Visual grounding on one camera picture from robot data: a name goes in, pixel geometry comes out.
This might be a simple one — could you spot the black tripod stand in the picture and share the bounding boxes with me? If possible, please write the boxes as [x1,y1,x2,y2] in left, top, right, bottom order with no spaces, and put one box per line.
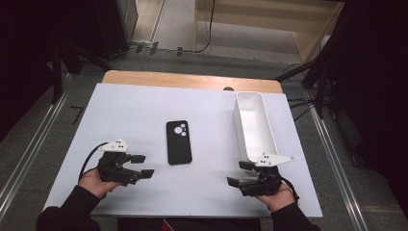
[273,47,341,119]

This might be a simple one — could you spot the metal floor rail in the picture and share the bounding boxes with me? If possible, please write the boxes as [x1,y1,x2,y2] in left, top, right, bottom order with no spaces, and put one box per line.
[0,73,73,211]
[307,95,370,231]

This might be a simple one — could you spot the left hand-held gripper black cable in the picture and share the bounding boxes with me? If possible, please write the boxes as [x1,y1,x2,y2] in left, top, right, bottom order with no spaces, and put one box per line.
[78,141,110,181]

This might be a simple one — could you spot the black metal stand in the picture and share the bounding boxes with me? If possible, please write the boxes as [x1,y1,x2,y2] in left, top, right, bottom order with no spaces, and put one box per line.
[51,41,114,105]

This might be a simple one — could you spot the black phone case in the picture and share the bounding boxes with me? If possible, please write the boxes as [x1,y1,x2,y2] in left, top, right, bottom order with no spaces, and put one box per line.
[166,119,193,166]

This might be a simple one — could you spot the dark cabinet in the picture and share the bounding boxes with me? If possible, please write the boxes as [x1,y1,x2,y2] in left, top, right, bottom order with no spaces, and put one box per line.
[92,0,140,60]

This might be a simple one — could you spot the white board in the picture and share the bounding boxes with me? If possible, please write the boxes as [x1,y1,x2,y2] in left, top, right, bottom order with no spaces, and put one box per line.
[42,83,323,218]

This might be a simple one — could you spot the person's right hand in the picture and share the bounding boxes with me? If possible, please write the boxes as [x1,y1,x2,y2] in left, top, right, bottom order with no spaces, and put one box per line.
[255,181,296,213]

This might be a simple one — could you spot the white rectangular bin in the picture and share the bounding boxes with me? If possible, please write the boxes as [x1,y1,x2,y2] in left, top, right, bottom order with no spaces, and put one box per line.
[233,91,279,164]

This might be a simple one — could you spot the black hanging cable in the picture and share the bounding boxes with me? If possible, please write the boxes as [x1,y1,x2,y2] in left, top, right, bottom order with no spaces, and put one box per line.
[191,0,217,54]

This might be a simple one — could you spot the black floor cables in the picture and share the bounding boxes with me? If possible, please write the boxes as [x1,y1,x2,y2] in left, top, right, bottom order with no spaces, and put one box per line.
[286,95,317,122]

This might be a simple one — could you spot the hand-held gripper black cable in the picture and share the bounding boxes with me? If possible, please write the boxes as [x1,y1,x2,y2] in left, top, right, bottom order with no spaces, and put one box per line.
[281,177,300,204]
[78,141,110,181]

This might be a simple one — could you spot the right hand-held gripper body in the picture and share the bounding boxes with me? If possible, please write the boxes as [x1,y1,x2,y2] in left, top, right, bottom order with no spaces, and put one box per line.
[239,152,295,197]

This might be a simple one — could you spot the right hand-held gripper black cable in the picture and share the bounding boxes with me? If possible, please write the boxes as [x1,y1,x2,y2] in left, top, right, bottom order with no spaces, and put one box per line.
[281,177,300,204]

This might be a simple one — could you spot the dark curtain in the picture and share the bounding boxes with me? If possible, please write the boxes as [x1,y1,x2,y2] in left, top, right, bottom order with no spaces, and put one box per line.
[0,0,97,142]
[316,0,408,219]

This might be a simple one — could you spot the person's left hand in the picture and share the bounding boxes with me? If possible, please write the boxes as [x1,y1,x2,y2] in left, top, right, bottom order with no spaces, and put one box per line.
[77,167,121,199]

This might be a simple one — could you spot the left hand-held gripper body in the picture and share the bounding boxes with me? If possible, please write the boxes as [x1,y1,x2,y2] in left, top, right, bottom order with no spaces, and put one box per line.
[96,138,143,187]

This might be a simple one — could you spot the light wooden shelf unit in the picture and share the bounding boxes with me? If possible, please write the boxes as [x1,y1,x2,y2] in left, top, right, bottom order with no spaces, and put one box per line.
[191,0,345,64]

